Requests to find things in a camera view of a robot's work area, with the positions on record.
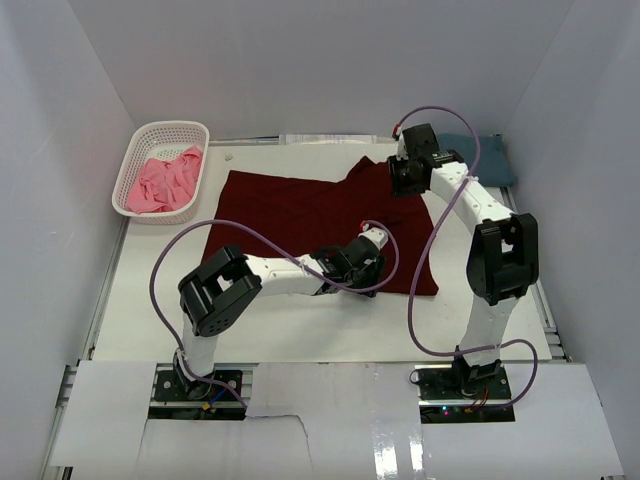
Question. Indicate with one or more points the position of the pink t shirt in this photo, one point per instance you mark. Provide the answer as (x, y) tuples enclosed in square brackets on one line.
[(165, 186)]

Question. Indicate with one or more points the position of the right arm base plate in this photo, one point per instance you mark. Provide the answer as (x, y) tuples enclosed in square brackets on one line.
[(445, 400)]

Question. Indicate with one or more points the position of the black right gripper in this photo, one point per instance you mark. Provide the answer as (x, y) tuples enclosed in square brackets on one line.
[(394, 165)]

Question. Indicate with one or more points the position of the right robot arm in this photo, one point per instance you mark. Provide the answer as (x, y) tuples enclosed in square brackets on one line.
[(503, 260)]

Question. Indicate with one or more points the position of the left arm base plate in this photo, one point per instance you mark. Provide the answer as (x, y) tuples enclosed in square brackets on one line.
[(171, 400)]

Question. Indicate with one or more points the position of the white plastic basket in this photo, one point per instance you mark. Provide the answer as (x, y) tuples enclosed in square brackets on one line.
[(164, 140)]

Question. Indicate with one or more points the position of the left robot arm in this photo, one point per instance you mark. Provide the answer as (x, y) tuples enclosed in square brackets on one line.
[(214, 295)]

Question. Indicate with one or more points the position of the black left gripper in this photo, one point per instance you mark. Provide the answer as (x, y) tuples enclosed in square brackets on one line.
[(374, 272)]

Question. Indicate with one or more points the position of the white paper sheet front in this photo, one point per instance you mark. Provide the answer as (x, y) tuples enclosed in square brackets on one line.
[(331, 421)]

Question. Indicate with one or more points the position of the dark red t shirt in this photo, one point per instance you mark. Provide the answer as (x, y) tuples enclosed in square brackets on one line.
[(303, 216)]

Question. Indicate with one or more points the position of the folded teal t shirt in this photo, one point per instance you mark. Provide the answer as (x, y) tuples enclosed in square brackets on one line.
[(493, 169)]

